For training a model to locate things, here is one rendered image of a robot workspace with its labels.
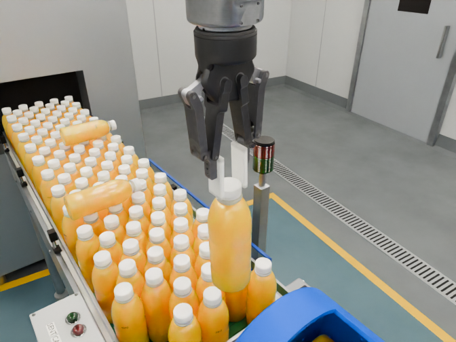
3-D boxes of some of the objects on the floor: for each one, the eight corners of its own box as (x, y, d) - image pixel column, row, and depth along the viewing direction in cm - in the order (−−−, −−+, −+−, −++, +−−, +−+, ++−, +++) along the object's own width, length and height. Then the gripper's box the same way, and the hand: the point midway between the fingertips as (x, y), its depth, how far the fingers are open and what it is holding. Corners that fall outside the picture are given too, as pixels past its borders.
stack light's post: (250, 388, 167) (261, 190, 112) (244, 381, 170) (252, 184, 115) (256, 383, 169) (271, 185, 114) (251, 376, 172) (262, 180, 117)
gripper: (183, 41, 35) (198, 225, 48) (296, 19, 44) (283, 180, 57) (146, 30, 40) (168, 199, 53) (254, 11, 49) (251, 161, 62)
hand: (228, 171), depth 53 cm, fingers closed on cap, 4 cm apart
